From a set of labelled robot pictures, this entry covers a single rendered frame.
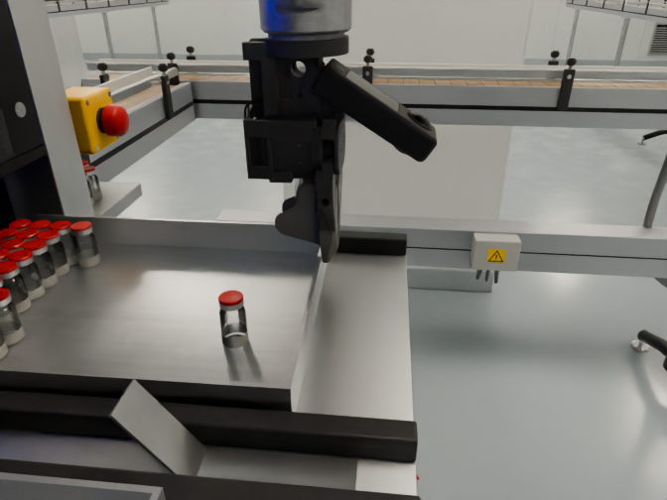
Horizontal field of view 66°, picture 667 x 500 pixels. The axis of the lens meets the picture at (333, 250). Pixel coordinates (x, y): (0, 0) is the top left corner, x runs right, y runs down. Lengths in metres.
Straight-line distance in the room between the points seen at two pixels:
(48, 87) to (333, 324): 0.41
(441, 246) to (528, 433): 0.60
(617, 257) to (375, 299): 1.15
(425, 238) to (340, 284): 0.94
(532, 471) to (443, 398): 0.33
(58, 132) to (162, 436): 0.42
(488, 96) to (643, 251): 0.61
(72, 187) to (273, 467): 0.45
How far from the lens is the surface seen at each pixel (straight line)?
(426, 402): 1.69
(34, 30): 0.67
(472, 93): 1.32
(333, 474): 0.35
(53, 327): 0.53
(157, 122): 1.18
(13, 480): 0.36
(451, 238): 1.46
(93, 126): 0.73
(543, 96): 1.35
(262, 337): 0.46
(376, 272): 0.55
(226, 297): 0.43
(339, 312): 0.49
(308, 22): 0.43
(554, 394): 1.82
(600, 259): 1.58
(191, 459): 0.36
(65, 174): 0.69
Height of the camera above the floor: 1.16
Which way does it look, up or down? 28 degrees down
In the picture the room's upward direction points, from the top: straight up
